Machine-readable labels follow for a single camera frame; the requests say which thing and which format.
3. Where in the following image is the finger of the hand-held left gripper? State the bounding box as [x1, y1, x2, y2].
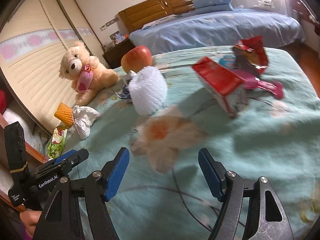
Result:
[67, 149, 90, 168]
[54, 149, 77, 162]

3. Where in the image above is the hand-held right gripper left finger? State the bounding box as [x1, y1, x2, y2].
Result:
[32, 147, 130, 240]

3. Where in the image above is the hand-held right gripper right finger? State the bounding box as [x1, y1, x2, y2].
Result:
[198, 148, 295, 240]

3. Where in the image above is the blue wrapper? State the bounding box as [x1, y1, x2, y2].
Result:
[117, 87, 133, 103]

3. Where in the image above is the white foam fruit net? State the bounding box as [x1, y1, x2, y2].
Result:
[128, 65, 168, 117]

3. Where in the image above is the red milk carton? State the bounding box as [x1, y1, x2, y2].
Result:
[192, 56, 249, 118]

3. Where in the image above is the person's left hand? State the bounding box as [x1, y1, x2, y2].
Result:
[19, 209, 43, 240]

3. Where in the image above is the green drink pouch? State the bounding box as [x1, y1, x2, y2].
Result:
[46, 127, 68, 159]

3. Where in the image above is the crumpled white tissue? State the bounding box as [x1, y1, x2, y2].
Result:
[72, 105, 101, 140]

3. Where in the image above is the floral light green tablecloth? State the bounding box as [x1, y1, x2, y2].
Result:
[47, 45, 320, 240]

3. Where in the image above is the beige teddy bear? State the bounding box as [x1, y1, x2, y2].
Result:
[60, 41, 120, 105]

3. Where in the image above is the cream slatted wardrobe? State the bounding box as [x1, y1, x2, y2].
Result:
[0, 0, 108, 135]

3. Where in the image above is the dark wooden nightstand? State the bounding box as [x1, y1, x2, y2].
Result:
[102, 39, 137, 69]

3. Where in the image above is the red yellow apple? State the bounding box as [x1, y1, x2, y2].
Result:
[121, 45, 153, 73]

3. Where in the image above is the red snack packet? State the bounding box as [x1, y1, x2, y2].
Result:
[232, 35, 270, 75]

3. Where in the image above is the bed with blue sheet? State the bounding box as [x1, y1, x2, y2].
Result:
[129, 7, 307, 54]

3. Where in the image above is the white printed pillow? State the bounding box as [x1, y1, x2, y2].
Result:
[142, 15, 180, 29]

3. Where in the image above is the wooden headboard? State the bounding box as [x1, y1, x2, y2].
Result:
[117, 0, 200, 34]

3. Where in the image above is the folded blue quilt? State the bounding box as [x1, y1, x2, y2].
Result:
[192, 0, 233, 11]

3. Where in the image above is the photo frame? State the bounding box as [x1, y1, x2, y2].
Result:
[109, 31, 128, 45]

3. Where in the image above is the wall switch panel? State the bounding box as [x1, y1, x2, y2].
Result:
[99, 19, 118, 32]

